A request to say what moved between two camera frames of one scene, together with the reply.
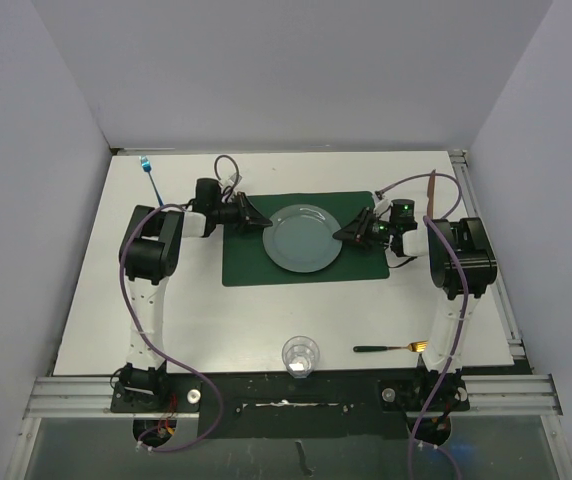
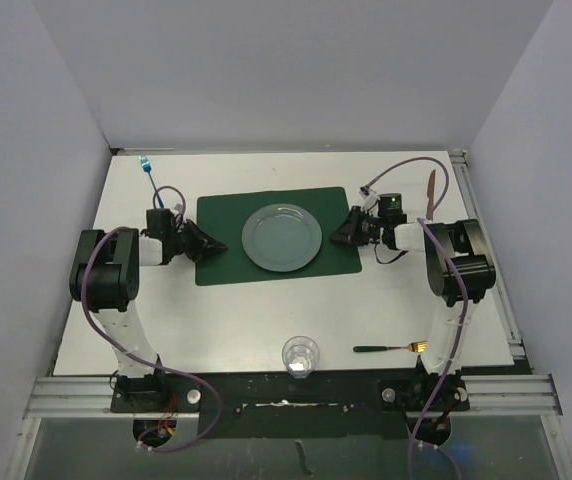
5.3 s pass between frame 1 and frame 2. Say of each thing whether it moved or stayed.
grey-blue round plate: moved
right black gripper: stayed
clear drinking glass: stayed
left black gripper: moved
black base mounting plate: stayed
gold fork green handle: stayed
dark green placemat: moved
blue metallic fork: stayed
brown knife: stayed
